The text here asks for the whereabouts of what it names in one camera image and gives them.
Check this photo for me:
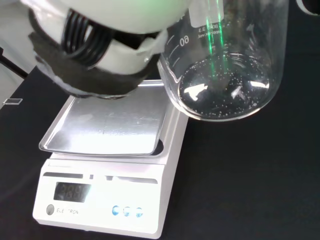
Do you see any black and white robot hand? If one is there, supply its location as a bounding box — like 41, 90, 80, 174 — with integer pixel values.
19, 0, 191, 100

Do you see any white electronic balance steel pan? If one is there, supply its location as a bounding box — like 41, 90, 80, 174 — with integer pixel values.
31, 79, 190, 240

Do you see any black bench cloth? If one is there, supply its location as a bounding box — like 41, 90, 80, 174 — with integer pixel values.
0, 0, 320, 240

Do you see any black tripod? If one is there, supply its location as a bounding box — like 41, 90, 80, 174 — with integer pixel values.
0, 46, 29, 79

